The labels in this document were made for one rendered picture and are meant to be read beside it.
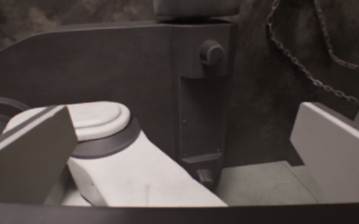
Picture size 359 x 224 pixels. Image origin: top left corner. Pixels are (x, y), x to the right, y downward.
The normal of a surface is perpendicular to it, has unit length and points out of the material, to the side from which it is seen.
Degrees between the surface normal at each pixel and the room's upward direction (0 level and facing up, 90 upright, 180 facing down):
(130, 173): 90
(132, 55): 0
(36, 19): 0
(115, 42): 0
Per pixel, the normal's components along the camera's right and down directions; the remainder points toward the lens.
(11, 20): 0.19, 0.47
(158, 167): -0.02, -0.88
